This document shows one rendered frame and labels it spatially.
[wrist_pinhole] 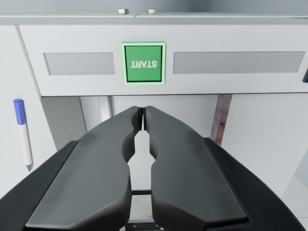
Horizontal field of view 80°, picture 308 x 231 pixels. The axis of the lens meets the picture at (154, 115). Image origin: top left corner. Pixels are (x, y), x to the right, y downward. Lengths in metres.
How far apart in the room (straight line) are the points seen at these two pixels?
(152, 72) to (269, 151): 0.46
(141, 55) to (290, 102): 0.41
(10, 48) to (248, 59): 0.31
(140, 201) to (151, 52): 0.44
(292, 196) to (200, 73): 0.77
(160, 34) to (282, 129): 0.45
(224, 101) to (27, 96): 0.36
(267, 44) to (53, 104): 0.33
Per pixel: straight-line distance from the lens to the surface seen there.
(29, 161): 0.38
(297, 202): 0.96
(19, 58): 0.30
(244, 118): 0.52
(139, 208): 0.60
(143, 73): 0.26
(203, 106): 0.46
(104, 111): 0.42
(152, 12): 0.59
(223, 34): 0.27
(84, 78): 0.28
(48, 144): 0.35
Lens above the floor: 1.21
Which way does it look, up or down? 60 degrees down
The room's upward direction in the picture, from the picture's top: 175 degrees clockwise
